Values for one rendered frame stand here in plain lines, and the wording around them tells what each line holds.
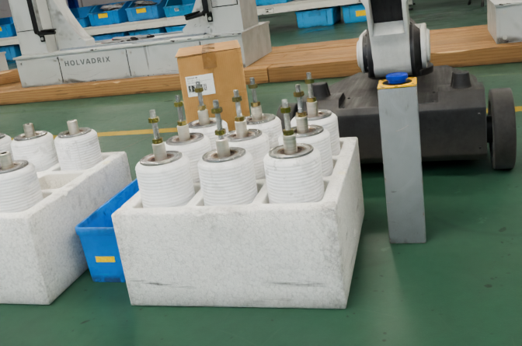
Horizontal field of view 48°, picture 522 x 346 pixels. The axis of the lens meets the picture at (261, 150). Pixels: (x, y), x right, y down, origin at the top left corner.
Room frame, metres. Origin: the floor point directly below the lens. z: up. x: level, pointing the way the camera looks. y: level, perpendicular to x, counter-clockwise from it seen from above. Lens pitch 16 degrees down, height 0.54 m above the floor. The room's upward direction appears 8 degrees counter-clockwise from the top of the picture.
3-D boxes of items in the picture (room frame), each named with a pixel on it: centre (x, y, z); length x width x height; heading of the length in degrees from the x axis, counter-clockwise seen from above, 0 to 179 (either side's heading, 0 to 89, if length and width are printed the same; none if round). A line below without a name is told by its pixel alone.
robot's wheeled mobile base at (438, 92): (1.70, -0.42, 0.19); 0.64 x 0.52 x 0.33; 162
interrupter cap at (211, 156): (0.98, 0.06, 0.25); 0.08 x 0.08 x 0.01
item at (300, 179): (0.94, -0.05, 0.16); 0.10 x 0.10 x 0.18
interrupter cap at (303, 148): (0.94, -0.05, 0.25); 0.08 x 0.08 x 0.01
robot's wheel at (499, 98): (1.39, -0.59, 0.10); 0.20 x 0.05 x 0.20; 162
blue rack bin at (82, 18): (6.80, 1.77, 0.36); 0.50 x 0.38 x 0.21; 162
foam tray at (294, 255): (1.09, 0.03, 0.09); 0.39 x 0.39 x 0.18; 74
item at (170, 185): (1.01, 0.18, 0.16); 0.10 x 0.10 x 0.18
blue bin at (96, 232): (1.20, 0.29, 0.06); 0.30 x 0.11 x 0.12; 163
